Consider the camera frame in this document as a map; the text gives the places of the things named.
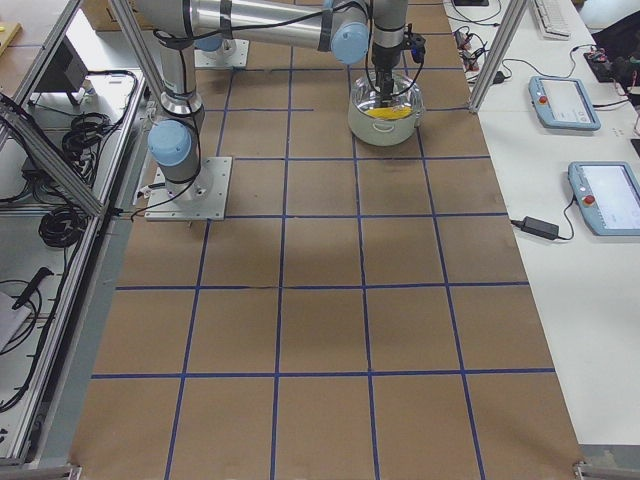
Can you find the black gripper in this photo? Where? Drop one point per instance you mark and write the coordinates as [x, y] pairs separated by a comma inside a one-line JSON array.
[[384, 60]]

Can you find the glass pot lid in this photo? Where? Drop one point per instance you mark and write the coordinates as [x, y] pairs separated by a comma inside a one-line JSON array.
[[402, 100]]

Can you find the yellow corn cob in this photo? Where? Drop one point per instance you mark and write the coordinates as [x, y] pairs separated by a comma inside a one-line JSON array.
[[390, 113]]

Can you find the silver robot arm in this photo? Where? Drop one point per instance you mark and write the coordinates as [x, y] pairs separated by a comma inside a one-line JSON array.
[[342, 29]]

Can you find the pale green cooking pot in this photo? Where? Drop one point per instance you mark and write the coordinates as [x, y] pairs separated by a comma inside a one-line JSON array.
[[375, 124]]

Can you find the small circuit board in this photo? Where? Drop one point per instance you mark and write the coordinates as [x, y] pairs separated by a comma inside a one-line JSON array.
[[462, 38], [471, 59]]

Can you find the far teach pendant tablet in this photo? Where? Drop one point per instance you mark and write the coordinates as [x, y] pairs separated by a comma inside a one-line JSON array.
[[562, 103]]

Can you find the teach pendant tablet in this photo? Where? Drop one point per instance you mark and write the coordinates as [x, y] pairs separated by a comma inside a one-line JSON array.
[[607, 194], [562, 103]]

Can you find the white keyboard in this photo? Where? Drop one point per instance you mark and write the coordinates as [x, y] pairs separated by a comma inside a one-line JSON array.
[[550, 19]]

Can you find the black power adapter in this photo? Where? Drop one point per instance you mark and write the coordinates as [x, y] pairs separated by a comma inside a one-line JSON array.
[[539, 228]]

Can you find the near teach pendant tablet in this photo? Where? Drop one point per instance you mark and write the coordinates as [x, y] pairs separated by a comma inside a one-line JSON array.
[[607, 194]]

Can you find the cardboard box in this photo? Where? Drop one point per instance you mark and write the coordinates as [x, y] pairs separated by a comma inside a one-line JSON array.
[[102, 19]]

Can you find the aluminium frame post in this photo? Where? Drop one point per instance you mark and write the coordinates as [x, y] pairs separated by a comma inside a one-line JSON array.
[[499, 46]]

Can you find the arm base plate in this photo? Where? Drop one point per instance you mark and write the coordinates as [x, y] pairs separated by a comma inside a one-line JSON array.
[[221, 54], [205, 199]]

